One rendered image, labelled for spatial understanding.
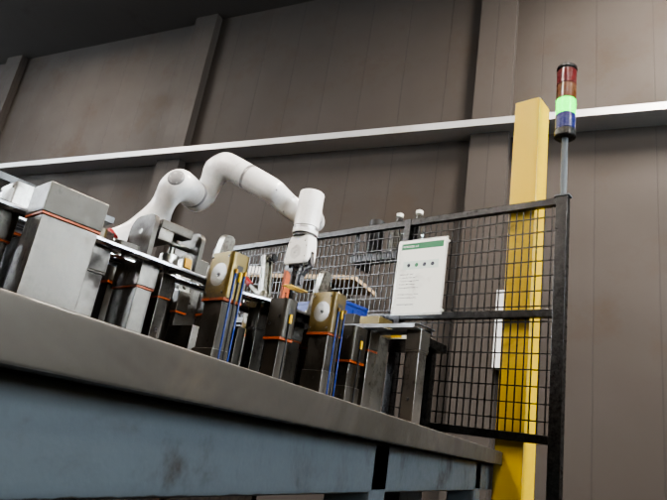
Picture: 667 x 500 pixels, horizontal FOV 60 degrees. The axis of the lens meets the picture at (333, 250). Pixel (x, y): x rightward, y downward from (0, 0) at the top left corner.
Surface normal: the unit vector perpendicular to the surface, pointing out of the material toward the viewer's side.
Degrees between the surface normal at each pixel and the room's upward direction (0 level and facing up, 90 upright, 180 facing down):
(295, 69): 90
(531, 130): 90
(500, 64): 90
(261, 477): 90
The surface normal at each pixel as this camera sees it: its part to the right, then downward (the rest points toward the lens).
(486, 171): -0.40, -0.35
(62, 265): 0.76, -0.09
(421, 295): -0.63, -0.33
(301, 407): 0.90, 0.00
